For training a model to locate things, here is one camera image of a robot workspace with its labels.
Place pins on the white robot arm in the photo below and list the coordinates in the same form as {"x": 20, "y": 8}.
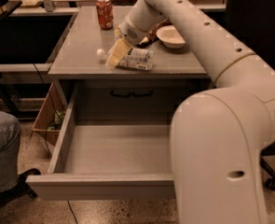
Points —
{"x": 216, "y": 135}

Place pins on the black shoe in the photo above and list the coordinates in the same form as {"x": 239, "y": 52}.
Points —
{"x": 20, "y": 189}

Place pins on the blue plastic water bottle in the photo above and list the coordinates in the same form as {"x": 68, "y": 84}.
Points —
{"x": 139, "y": 59}

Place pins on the brown chip bag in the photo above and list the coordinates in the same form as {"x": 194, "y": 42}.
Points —
{"x": 154, "y": 31}

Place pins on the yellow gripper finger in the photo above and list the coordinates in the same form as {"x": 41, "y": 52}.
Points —
{"x": 117, "y": 52}

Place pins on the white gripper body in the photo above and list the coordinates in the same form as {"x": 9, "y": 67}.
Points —
{"x": 129, "y": 32}

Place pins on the black drawer handle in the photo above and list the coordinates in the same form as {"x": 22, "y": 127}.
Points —
{"x": 127, "y": 93}

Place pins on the grey cabinet counter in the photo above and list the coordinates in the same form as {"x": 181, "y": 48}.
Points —
{"x": 77, "y": 59}

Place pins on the black office chair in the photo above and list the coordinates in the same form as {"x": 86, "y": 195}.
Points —
{"x": 253, "y": 23}

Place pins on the person leg in jeans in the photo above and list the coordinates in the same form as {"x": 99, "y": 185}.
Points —
{"x": 10, "y": 132}

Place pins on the red soda can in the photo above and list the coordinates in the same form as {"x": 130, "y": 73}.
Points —
{"x": 105, "y": 14}

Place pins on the cardboard box with items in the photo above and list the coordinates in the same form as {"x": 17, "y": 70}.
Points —
{"x": 43, "y": 124}

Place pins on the white paper bowl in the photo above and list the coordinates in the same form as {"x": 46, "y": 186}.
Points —
{"x": 170, "y": 37}

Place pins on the grey open drawer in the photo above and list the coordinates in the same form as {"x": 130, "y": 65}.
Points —
{"x": 110, "y": 148}

